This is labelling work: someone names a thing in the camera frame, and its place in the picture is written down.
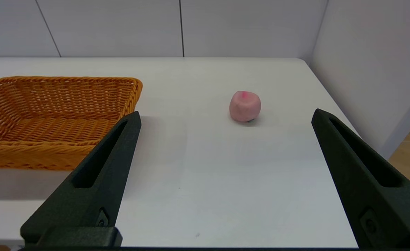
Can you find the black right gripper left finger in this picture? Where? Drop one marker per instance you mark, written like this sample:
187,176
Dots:
96,184

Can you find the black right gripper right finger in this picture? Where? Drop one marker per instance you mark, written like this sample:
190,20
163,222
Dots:
362,188

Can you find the pink peach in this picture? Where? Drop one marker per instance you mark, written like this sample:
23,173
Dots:
245,108

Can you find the orange woven wicker basket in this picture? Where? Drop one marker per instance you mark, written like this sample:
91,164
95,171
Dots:
51,104

